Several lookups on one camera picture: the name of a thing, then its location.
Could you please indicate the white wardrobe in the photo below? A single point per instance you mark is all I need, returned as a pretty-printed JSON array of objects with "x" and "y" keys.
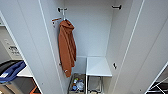
[{"x": 90, "y": 33}]

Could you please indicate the orange hooded jacket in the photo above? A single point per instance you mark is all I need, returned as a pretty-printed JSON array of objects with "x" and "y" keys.
[{"x": 67, "y": 50}]

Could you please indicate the white inner shelf unit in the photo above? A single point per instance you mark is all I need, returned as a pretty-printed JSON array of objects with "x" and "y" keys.
[{"x": 99, "y": 66}]

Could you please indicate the white clothes hanger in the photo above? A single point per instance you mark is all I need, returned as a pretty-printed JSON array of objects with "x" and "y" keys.
[{"x": 64, "y": 16}]

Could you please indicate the wicker basket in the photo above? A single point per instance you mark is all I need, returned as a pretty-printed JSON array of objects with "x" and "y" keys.
[{"x": 71, "y": 83}]

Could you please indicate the orange-topped paper tag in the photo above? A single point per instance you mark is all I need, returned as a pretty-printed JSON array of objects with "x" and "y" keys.
[{"x": 56, "y": 19}]

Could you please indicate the black wardrobe hook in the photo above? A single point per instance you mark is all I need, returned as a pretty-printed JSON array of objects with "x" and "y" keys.
[
  {"x": 60, "y": 9},
  {"x": 117, "y": 7}
]

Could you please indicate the white table top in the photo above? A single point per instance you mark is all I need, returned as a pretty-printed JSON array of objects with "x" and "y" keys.
[{"x": 26, "y": 71}]

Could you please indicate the orange table frame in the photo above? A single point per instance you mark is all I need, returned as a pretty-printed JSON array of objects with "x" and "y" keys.
[{"x": 35, "y": 90}]

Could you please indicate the white wall notice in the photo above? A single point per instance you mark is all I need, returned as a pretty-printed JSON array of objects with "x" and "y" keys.
[{"x": 14, "y": 50}]

